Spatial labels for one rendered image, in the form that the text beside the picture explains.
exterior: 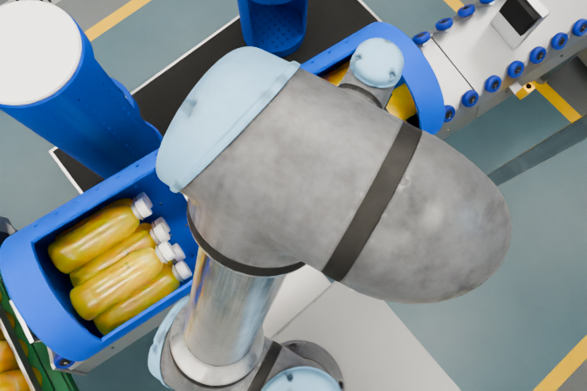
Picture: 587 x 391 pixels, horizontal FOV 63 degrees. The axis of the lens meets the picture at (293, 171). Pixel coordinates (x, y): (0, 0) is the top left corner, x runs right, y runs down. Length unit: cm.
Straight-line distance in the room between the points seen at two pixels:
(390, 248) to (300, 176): 6
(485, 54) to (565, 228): 120
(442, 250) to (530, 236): 207
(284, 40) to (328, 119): 194
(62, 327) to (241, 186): 71
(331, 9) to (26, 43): 140
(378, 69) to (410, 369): 50
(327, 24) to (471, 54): 101
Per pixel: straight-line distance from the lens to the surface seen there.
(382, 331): 87
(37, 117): 135
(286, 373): 64
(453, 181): 29
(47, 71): 130
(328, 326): 86
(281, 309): 93
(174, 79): 220
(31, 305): 95
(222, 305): 46
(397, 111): 104
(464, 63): 139
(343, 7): 234
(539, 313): 234
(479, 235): 31
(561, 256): 240
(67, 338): 97
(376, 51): 72
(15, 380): 122
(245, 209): 30
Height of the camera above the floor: 208
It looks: 75 degrees down
